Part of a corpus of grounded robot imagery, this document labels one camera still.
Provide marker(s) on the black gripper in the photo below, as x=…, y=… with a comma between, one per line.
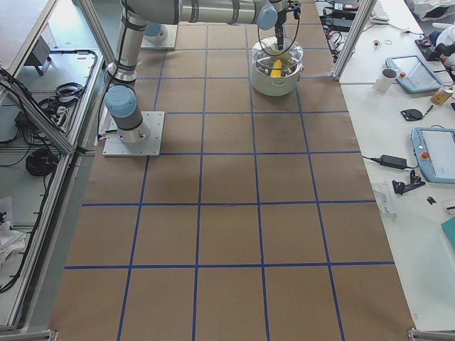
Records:
x=281, y=17

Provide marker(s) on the glass pot lid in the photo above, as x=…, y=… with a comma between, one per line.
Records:
x=265, y=52

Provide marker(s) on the yellow corn cob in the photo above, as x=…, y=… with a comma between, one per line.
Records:
x=276, y=71

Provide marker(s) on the pale green cooking pot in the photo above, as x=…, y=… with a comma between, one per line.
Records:
x=274, y=87

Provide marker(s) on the white mug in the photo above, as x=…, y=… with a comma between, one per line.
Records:
x=385, y=80

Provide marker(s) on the blue teach pendant far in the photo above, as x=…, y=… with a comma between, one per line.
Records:
x=419, y=77

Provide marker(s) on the blue teach pendant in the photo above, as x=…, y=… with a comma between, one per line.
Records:
x=434, y=149
x=419, y=77

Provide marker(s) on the yellow drink can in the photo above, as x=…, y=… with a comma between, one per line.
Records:
x=442, y=95

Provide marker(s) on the black laptop charger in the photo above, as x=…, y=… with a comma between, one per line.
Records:
x=393, y=162

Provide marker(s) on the blue teach pendant near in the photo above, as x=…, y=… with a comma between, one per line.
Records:
x=434, y=149

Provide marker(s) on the grey metal box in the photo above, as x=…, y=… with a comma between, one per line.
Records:
x=39, y=57

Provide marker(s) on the aluminium frame post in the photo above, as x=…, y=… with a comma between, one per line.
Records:
x=354, y=33

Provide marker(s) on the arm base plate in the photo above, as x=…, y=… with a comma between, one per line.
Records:
x=145, y=140
x=168, y=44

